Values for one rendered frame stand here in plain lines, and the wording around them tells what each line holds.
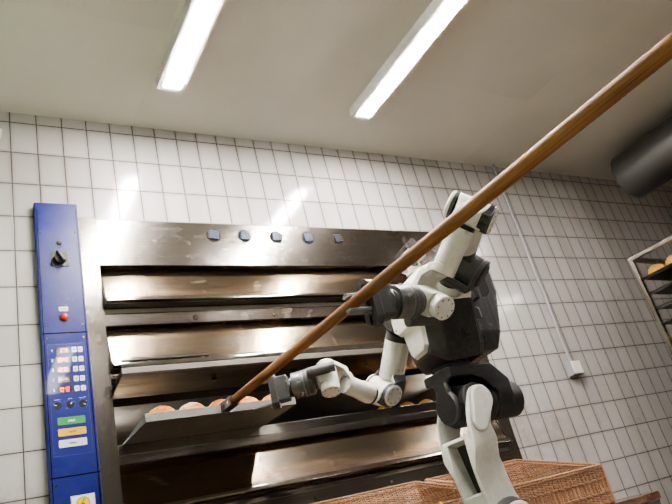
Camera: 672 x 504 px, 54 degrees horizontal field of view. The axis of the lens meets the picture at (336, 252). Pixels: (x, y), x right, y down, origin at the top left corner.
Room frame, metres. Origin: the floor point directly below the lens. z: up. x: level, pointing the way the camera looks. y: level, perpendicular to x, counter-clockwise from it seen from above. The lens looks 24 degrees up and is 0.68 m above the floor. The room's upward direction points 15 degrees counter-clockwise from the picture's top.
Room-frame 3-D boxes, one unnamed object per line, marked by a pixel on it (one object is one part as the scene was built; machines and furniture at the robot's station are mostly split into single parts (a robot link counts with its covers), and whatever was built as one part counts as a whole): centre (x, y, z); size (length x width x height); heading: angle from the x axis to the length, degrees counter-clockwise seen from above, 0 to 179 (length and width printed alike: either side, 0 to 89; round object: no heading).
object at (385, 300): (1.56, -0.09, 1.20); 0.12 x 0.10 x 0.13; 125
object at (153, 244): (2.83, 0.20, 2.00); 1.80 x 0.08 x 0.21; 125
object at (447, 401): (2.10, -0.31, 1.00); 0.28 x 0.13 x 0.18; 125
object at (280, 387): (2.17, 0.27, 1.20); 0.12 x 0.10 x 0.13; 91
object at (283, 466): (2.81, 0.18, 1.02); 1.79 x 0.11 x 0.19; 125
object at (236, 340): (2.81, 0.18, 1.54); 1.79 x 0.11 x 0.19; 125
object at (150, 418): (2.37, 0.61, 1.19); 0.55 x 0.36 x 0.03; 125
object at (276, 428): (2.83, 0.20, 1.16); 1.80 x 0.06 x 0.04; 125
